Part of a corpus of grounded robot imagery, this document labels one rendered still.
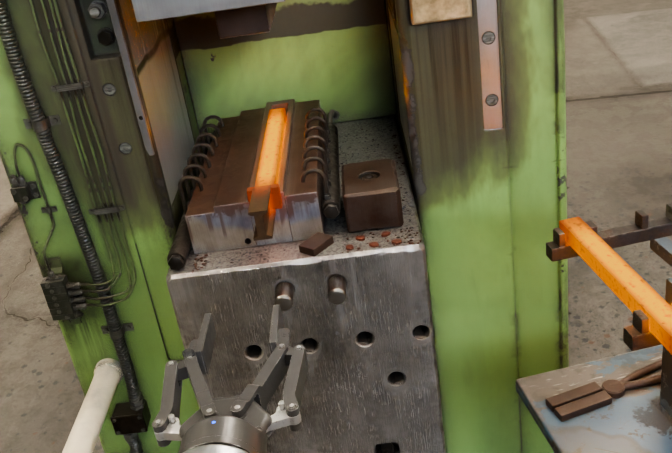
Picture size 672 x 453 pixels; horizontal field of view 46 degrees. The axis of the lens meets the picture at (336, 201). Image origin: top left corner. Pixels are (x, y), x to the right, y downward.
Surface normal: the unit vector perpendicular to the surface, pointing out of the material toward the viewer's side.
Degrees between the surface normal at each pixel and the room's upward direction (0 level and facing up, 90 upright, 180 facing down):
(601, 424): 0
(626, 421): 0
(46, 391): 0
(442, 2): 90
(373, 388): 90
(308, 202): 90
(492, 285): 90
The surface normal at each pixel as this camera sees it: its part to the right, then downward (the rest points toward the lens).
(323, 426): 0.01, 0.44
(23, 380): -0.14, -0.89
